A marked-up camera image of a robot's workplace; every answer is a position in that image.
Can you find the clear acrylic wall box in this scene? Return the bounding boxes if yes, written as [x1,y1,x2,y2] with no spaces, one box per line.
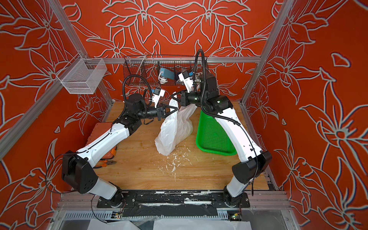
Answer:
[57,59,107,94]

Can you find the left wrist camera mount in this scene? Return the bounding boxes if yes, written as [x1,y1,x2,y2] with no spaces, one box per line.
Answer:
[152,88,166,108]

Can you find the orange plastic tool case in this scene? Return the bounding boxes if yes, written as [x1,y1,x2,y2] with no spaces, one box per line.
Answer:
[86,122,117,160]

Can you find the green perforated plastic basket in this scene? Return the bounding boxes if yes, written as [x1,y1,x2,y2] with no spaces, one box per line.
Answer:
[195,111,237,156]

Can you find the blue white charger with cable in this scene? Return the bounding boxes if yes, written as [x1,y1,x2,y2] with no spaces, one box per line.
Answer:
[158,68,175,84]

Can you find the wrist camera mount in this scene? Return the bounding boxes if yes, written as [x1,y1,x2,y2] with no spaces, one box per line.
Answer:
[152,88,166,108]
[178,71,194,93]

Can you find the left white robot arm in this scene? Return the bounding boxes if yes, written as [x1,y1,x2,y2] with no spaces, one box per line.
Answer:
[62,94,178,206]

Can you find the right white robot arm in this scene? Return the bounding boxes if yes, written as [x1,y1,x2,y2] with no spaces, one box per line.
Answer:
[178,71,272,207]

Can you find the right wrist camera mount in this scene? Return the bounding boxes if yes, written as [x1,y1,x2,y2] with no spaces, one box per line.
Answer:
[178,71,194,93]

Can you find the orange handled pliers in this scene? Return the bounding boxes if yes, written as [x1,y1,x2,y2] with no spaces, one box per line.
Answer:
[94,159,117,169]

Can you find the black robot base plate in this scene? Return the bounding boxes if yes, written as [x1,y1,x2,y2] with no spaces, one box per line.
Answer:
[97,190,250,219]

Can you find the white lemon-print plastic bag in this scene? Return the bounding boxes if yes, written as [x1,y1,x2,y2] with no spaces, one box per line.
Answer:
[155,104,197,156]

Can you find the black wire wall basket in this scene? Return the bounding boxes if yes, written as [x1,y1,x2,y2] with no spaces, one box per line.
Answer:
[122,55,202,86]

